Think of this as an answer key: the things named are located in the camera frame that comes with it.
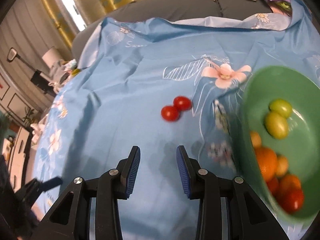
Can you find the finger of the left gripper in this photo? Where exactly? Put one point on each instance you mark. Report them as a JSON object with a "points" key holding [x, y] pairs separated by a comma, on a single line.
{"points": [[47, 183]]}

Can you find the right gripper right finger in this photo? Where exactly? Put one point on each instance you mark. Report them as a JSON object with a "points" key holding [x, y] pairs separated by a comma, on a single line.
{"points": [[200, 184]]}

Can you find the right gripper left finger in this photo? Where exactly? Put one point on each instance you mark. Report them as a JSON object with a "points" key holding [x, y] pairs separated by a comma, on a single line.
{"points": [[115, 184]]}

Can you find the large orange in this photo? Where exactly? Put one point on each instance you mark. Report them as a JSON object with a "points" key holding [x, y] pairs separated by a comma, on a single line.
{"points": [[267, 161]]}

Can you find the red cherry tomato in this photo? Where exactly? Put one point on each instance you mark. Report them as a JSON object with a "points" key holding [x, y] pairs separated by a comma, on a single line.
{"points": [[170, 113], [182, 103]]}

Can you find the yellow-green fruit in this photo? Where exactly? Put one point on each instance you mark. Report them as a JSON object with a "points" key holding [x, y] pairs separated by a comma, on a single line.
{"points": [[276, 125]]}

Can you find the green plastic bowl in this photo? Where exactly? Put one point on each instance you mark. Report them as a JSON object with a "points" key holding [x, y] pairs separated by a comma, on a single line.
{"points": [[301, 146]]}

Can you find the green tomato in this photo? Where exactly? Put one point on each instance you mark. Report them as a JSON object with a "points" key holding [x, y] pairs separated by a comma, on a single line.
{"points": [[282, 107]]}

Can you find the small orange fruit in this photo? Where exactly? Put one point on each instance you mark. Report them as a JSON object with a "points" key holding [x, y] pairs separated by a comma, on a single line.
{"points": [[282, 166]]}

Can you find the small red tomato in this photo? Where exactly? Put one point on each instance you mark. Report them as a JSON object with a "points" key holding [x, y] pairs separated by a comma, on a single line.
{"points": [[292, 201]]}

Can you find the light blue floral cloth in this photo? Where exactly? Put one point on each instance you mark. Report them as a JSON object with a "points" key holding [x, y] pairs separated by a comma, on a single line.
{"points": [[130, 71]]}

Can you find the white table lamp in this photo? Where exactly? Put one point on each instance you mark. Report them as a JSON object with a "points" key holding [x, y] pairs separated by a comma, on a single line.
{"points": [[51, 56]]}

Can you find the grey sofa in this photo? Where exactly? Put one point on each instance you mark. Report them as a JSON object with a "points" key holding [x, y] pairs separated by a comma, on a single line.
{"points": [[175, 10]]}

